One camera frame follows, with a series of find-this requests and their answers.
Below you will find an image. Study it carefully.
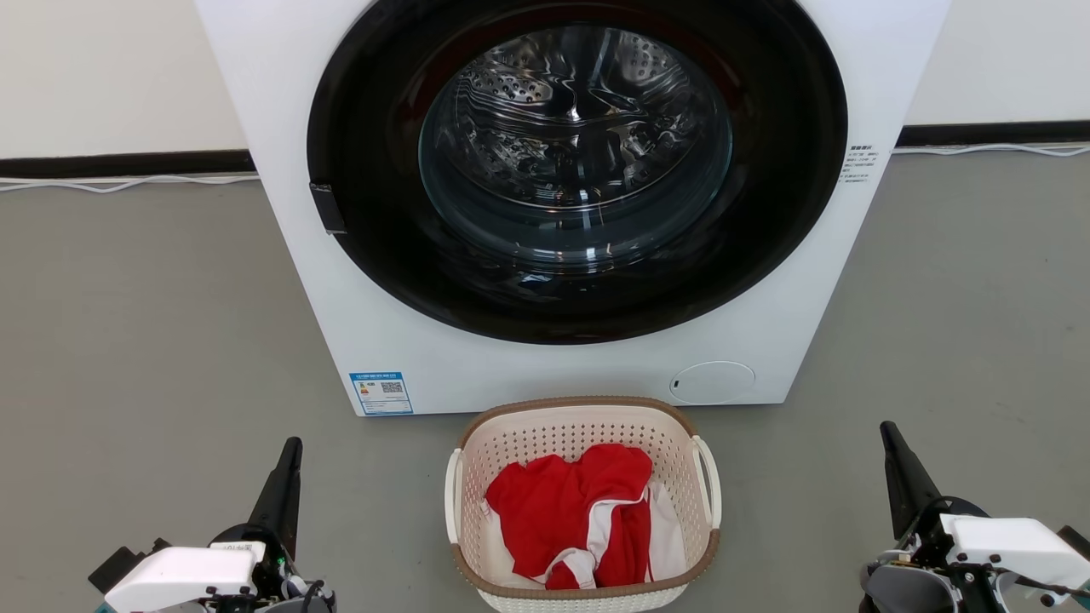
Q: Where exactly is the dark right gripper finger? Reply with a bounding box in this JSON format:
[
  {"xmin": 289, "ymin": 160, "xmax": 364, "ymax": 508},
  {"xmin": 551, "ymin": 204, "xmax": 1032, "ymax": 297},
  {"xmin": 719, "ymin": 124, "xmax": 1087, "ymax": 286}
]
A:
[{"xmin": 880, "ymin": 421, "xmax": 943, "ymax": 539}]

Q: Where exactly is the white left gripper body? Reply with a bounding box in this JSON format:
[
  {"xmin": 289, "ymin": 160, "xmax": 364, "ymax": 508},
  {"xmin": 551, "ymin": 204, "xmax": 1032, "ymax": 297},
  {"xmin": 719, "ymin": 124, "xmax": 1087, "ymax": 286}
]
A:
[{"xmin": 100, "ymin": 524, "xmax": 338, "ymax": 613}]

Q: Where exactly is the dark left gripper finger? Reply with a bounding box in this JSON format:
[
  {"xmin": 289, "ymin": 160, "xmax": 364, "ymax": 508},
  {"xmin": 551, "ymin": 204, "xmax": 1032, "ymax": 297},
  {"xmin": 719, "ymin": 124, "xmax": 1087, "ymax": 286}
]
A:
[{"xmin": 247, "ymin": 437, "xmax": 304, "ymax": 559}]

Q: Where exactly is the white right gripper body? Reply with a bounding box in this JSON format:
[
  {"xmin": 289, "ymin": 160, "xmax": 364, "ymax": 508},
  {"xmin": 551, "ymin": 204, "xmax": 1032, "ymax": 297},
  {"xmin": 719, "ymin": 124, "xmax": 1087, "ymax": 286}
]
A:
[{"xmin": 860, "ymin": 509, "xmax": 1090, "ymax": 613}]

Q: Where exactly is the cream perforated laundry basket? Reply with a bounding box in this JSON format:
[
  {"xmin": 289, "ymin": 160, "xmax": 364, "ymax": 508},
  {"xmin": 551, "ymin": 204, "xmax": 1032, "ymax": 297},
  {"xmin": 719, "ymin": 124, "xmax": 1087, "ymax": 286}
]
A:
[{"xmin": 444, "ymin": 396, "xmax": 723, "ymax": 613}]

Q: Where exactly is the blue energy label sticker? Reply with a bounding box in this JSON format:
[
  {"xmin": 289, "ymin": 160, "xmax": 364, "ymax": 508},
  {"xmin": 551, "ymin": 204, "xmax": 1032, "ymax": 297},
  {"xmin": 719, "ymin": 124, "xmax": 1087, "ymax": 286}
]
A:
[{"xmin": 348, "ymin": 371, "xmax": 415, "ymax": 416}]

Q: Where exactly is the round white filter cover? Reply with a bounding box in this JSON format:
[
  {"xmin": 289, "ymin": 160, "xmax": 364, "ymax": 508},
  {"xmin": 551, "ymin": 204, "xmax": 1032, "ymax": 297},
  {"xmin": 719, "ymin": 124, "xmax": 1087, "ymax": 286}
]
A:
[{"xmin": 669, "ymin": 361, "xmax": 756, "ymax": 406}]

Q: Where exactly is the white garment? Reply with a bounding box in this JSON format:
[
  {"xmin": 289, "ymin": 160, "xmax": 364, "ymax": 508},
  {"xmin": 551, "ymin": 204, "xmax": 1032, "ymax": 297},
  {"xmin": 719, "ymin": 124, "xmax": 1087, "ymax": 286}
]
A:
[{"xmin": 479, "ymin": 481, "xmax": 689, "ymax": 588}]

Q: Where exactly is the red garment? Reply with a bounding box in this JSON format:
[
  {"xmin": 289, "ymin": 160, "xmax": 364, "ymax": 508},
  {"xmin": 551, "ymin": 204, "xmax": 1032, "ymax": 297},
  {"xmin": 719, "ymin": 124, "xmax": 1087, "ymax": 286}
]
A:
[{"xmin": 485, "ymin": 443, "xmax": 655, "ymax": 591}]

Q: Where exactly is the black round washer door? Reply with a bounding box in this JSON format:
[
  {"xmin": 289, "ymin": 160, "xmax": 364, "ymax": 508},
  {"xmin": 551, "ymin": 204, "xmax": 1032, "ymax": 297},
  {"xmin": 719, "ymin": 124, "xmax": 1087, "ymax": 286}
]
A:
[{"xmin": 307, "ymin": 0, "xmax": 849, "ymax": 346}]

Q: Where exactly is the small text sticker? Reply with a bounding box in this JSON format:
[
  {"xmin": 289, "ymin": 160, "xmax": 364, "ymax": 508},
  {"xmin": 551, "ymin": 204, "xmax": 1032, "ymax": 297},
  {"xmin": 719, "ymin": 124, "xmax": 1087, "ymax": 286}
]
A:
[{"xmin": 838, "ymin": 143, "xmax": 880, "ymax": 185}]

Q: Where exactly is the black baseboard strip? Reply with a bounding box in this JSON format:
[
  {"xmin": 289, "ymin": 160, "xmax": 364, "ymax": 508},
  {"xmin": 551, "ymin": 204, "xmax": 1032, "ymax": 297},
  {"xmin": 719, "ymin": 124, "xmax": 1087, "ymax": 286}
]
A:
[
  {"xmin": 897, "ymin": 121, "xmax": 1090, "ymax": 147},
  {"xmin": 0, "ymin": 150, "xmax": 256, "ymax": 180}
]

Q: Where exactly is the white front-load washing machine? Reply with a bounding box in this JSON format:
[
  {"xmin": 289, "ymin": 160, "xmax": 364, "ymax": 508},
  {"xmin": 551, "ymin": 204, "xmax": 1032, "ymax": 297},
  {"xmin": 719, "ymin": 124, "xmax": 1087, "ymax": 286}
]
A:
[{"xmin": 194, "ymin": 0, "xmax": 952, "ymax": 417}]

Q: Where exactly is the steel washer drum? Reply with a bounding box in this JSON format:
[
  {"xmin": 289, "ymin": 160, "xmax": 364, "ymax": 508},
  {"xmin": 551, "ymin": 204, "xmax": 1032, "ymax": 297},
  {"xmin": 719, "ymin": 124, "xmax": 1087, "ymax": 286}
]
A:
[{"xmin": 419, "ymin": 24, "xmax": 733, "ymax": 273}]

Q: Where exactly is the black door handle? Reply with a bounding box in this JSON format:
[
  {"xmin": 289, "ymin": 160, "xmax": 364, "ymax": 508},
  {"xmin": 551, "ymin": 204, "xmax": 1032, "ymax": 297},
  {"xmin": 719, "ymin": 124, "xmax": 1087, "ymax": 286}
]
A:
[{"xmin": 309, "ymin": 182, "xmax": 347, "ymax": 235}]

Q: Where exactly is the white floor cable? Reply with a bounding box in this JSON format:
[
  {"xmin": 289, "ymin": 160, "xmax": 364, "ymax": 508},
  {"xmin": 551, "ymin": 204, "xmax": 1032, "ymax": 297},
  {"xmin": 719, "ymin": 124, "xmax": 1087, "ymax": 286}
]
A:
[
  {"xmin": 0, "ymin": 174, "xmax": 261, "ymax": 194},
  {"xmin": 892, "ymin": 141, "xmax": 1090, "ymax": 158}
]

